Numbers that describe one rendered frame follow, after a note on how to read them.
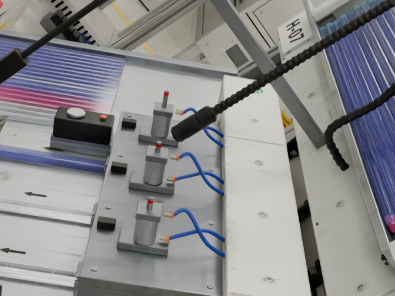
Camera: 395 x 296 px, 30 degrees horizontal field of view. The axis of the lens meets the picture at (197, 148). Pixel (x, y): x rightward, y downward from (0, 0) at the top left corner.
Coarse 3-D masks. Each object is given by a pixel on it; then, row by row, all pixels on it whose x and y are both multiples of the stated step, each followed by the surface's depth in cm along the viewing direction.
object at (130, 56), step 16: (0, 32) 125; (16, 32) 126; (64, 48) 125; (80, 48) 125; (96, 48) 126; (112, 48) 127; (144, 64) 126; (160, 64) 126; (176, 64) 126; (192, 64) 127
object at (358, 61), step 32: (384, 0) 101; (320, 32) 106; (352, 32) 100; (384, 32) 94; (352, 64) 92; (384, 64) 87; (352, 96) 86; (384, 128) 77; (384, 160) 72; (384, 192) 69
